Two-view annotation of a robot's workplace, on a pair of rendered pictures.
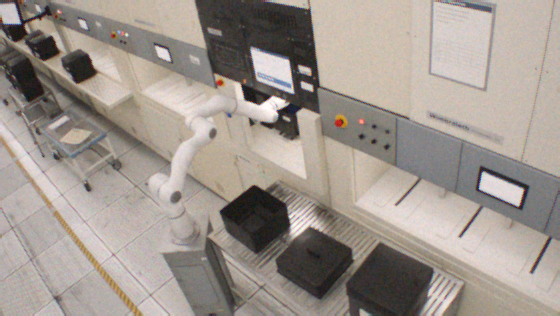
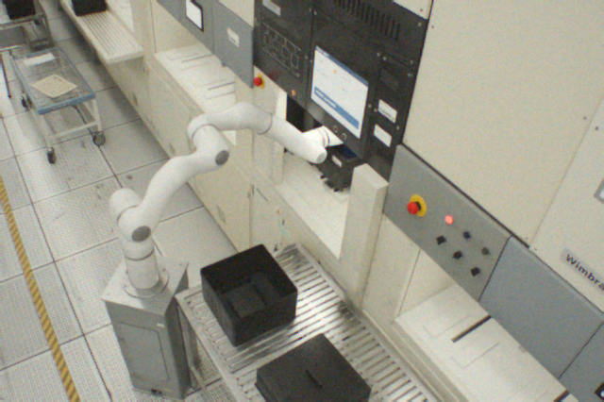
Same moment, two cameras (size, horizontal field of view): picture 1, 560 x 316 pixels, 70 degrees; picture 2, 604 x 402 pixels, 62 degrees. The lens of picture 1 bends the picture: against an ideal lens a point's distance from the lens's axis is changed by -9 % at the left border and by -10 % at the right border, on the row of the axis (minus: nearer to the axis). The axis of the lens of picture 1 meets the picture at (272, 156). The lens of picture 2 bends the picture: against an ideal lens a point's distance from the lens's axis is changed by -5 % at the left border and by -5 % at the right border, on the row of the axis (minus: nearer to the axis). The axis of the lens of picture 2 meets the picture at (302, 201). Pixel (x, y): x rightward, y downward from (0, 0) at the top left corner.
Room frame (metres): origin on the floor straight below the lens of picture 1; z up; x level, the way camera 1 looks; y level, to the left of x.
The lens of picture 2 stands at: (0.50, -0.02, 2.48)
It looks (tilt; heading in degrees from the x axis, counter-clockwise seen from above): 42 degrees down; 0
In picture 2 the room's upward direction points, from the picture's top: 5 degrees clockwise
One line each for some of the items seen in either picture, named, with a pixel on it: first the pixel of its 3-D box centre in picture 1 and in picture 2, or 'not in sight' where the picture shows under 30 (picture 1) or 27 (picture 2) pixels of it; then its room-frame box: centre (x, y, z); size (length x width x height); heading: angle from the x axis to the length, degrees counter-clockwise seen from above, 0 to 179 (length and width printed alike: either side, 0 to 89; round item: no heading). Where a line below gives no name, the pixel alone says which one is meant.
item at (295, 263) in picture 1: (314, 258); (312, 385); (1.40, -0.10, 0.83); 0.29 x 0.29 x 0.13; 40
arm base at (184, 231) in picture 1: (180, 222); (142, 264); (1.82, 0.60, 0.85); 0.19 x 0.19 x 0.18
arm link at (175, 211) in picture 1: (165, 194); (130, 222); (1.85, 0.62, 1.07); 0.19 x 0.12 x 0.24; 37
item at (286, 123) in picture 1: (292, 110); (348, 151); (2.42, -0.19, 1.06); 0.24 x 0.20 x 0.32; 37
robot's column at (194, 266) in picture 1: (201, 270); (157, 331); (1.82, 0.60, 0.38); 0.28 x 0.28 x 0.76; 82
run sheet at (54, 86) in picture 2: (75, 136); (54, 85); (3.71, 1.90, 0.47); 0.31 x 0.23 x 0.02; 59
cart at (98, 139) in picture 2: (80, 146); (58, 99); (3.87, 1.99, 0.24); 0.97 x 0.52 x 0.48; 40
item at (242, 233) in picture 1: (255, 218); (248, 293); (1.74, 0.16, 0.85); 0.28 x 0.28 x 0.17; 37
